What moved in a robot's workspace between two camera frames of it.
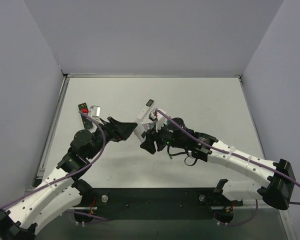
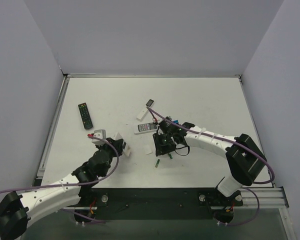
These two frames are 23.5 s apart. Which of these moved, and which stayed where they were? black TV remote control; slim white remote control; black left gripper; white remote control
Moved: white remote control; black left gripper
Stayed: black TV remote control; slim white remote control
